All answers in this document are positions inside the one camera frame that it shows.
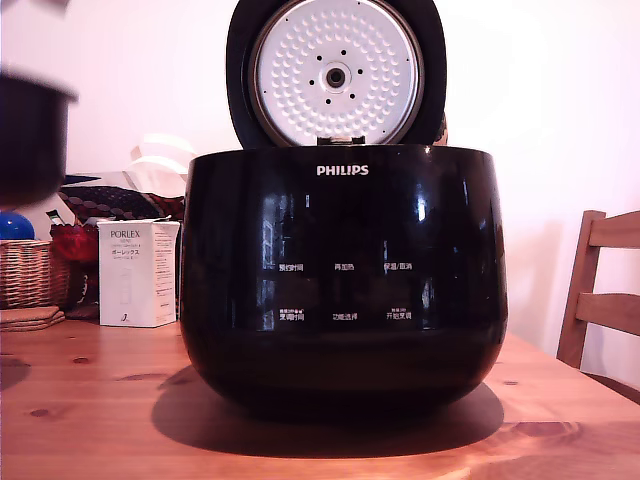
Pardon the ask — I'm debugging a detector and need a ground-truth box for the black Philips rice cooker body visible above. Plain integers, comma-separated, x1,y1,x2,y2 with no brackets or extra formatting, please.
179,143,508,417

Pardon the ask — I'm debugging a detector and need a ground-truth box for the white Porlex cardboard box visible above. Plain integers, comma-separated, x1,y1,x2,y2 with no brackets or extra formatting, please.
96,218,182,329

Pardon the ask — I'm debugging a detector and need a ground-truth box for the dark patterned fabric cushion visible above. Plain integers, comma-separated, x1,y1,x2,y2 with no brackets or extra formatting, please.
58,172,188,224

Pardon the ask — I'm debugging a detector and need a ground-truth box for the black rice cooker lid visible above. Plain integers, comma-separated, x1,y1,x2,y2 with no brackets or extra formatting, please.
225,0,448,150

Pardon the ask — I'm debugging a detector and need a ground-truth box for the blue ball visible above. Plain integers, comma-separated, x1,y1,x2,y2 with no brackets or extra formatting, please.
0,209,37,242

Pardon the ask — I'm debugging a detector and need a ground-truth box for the brown wooden chair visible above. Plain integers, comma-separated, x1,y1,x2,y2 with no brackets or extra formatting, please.
555,210,640,392

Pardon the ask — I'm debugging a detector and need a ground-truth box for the dark metallic pot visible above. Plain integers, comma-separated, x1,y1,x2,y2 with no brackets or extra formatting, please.
0,72,81,208

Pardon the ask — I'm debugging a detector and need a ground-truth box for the woven wicker basket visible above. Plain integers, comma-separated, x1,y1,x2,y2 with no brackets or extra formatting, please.
0,238,73,312

